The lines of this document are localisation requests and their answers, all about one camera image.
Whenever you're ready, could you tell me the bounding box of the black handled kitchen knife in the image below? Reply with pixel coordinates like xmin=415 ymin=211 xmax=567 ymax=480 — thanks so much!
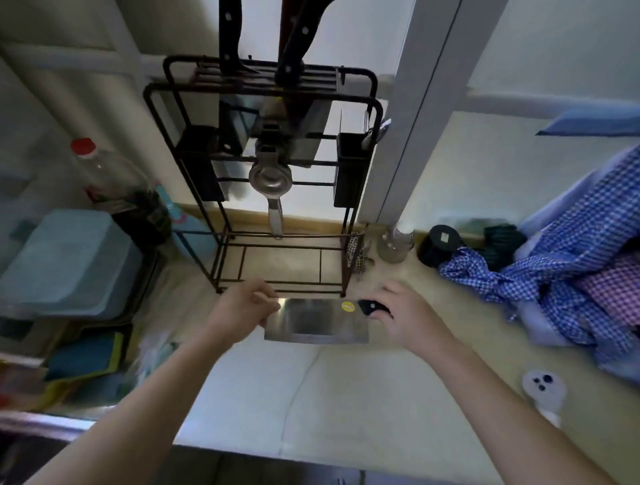
xmin=218 ymin=0 xmax=262 ymax=156
xmin=257 ymin=0 xmax=337 ymax=168

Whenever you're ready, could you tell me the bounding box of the teal plastic box lid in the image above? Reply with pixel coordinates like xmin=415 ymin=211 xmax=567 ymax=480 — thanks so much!
xmin=0 ymin=208 xmax=147 ymax=321

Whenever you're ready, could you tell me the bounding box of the black utensil holder cup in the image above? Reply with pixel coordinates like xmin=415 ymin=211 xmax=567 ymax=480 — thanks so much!
xmin=175 ymin=125 xmax=226 ymax=204
xmin=333 ymin=132 xmax=374 ymax=209

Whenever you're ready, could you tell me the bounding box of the blue checkered cloth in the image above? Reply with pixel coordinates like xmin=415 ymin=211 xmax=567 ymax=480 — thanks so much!
xmin=438 ymin=144 xmax=640 ymax=386

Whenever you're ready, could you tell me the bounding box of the plain blue cloth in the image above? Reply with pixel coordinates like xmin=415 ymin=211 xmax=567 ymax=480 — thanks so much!
xmin=535 ymin=106 xmax=640 ymax=137

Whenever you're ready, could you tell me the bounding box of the metal lemon squeezer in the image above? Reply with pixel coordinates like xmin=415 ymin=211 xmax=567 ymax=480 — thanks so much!
xmin=248 ymin=122 xmax=294 ymax=240

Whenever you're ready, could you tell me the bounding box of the clear glass jar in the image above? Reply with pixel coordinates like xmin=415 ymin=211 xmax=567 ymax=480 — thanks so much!
xmin=375 ymin=226 xmax=416 ymax=264

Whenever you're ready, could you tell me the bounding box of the blue and yellow cleaning cloth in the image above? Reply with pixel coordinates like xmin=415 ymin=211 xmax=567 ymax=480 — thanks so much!
xmin=44 ymin=327 xmax=133 ymax=383

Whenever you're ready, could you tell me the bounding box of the steel sink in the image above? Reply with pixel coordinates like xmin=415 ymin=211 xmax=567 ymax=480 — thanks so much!
xmin=0 ymin=410 xmax=97 ymax=485

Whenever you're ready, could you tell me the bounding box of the person's right forearm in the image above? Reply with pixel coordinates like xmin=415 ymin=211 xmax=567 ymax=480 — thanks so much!
xmin=414 ymin=339 xmax=617 ymax=485

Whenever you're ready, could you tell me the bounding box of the black wire knife rack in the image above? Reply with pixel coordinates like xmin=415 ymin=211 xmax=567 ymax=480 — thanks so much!
xmin=143 ymin=54 xmax=385 ymax=296

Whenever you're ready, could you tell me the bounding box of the person's left hand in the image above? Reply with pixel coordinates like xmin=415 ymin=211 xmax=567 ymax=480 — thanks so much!
xmin=206 ymin=279 xmax=282 ymax=349

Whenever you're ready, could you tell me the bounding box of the white window frame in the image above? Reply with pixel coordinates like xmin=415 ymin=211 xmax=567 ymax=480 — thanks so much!
xmin=358 ymin=0 xmax=640 ymax=227

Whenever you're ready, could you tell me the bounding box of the clear bottle with red cap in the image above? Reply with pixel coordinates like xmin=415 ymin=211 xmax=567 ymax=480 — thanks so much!
xmin=69 ymin=137 xmax=173 ymax=248

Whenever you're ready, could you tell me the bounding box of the black and white patterned scrubber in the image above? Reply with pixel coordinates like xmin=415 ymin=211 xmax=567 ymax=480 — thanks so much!
xmin=344 ymin=234 xmax=375 ymax=275

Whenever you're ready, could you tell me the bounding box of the steel cleaver with black handle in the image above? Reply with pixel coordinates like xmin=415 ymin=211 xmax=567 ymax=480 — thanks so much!
xmin=263 ymin=298 xmax=394 ymax=346

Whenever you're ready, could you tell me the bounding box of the black round container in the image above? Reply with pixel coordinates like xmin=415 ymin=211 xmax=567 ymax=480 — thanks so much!
xmin=417 ymin=224 xmax=464 ymax=268

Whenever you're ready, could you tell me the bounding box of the person's right hand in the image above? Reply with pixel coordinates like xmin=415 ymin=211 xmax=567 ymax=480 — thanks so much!
xmin=370 ymin=279 xmax=460 ymax=361

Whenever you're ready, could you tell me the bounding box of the pink checkered cloth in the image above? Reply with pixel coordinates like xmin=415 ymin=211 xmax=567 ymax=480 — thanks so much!
xmin=574 ymin=249 xmax=640 ymax=321

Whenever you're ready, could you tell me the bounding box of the person's left forearm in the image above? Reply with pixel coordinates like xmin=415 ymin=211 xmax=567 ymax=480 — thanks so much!
xmin=24 ymin=325 xmax=252 ymax=485

